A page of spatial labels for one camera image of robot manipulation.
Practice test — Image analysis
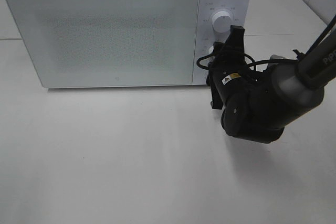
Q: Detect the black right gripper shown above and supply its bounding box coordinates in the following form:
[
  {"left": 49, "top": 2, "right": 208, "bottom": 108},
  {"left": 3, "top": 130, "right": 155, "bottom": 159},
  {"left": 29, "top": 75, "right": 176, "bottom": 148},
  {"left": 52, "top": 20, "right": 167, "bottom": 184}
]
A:
[{"left": 206, "top": 25, "right": 252, "bottom": 110}]

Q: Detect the white timer knob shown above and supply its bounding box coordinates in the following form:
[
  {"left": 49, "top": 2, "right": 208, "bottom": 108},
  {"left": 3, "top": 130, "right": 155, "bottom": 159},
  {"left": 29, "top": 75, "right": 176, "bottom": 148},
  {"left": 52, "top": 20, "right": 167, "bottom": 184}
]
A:
[{"left": 207, "top": 46, "right": 215, "bottom": 62}]

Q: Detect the white microwave door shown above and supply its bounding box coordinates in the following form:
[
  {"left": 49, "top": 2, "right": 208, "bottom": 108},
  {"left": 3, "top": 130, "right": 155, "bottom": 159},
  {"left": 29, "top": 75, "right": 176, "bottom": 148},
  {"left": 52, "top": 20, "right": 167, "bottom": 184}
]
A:
[{"left": 6, "top": 0, "right": 198, "bottom": 88}]

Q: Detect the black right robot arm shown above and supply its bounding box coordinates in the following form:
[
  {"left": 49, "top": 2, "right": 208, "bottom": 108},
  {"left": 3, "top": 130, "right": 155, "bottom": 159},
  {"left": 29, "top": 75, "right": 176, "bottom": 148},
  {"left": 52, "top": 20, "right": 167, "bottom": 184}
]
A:
[{"left": 207, "top": 20, "right": 335, "bottom": 143}]

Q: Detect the upper white power knob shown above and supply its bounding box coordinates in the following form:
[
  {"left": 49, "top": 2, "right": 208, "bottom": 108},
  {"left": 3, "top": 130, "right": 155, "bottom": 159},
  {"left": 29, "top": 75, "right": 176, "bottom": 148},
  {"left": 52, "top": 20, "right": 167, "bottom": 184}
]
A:
[{"left": 212, "top": 10, "right": 233, "bottom": 34}]

